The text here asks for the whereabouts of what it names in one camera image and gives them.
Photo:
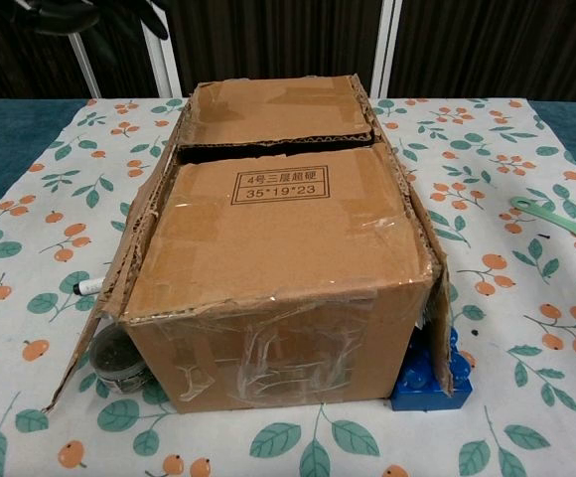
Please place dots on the green toothbrush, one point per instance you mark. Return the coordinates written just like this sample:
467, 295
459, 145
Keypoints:
561, 221

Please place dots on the blue toy building block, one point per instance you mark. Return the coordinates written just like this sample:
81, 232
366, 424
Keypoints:
427, 392

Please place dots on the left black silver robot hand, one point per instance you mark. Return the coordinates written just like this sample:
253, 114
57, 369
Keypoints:
59, 17

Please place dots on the white marker pen black cap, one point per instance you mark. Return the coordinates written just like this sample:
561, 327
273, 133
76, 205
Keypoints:
88, 286

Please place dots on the brown cardboard shipping box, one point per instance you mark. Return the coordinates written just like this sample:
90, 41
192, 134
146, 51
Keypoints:
293, 248

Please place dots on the thin white frame post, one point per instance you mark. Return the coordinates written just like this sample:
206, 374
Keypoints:
87, 64

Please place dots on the floral leaf print tablecloth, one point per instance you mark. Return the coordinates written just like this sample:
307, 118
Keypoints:
44, 273

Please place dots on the white aluminium frame post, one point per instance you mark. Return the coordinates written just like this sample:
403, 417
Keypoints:
385, 54
161, 64

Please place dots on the round clear jar of screws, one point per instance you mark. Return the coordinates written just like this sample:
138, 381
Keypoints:
116, 363

